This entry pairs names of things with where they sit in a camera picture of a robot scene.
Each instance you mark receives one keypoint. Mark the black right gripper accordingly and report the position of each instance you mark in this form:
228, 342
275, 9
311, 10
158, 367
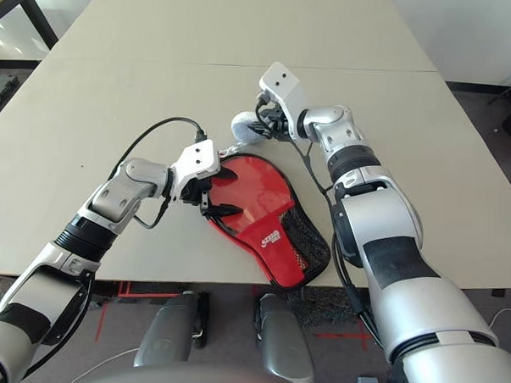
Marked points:
279, 124

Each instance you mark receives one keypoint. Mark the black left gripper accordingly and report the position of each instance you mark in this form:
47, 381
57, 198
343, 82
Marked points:
196, 193

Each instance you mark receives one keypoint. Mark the black red paddle case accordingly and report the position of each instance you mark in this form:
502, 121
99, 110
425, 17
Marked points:
274, 251

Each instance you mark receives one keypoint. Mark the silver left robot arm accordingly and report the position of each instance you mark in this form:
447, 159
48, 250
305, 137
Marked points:
111, 198

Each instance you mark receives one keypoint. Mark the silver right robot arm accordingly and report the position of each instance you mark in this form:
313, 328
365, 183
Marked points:
388, 248

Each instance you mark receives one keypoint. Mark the silver left robot leg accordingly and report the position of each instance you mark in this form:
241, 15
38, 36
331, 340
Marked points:
166, 332

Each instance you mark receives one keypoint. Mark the grey robot torso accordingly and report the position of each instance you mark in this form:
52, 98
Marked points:
188, 381

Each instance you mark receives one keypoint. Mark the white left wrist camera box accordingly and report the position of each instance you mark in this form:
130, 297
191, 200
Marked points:
199, 159

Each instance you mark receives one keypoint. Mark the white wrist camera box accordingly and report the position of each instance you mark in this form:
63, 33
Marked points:
199, 159
285, 87

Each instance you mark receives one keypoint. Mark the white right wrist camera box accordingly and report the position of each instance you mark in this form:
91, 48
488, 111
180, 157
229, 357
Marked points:
285, 87

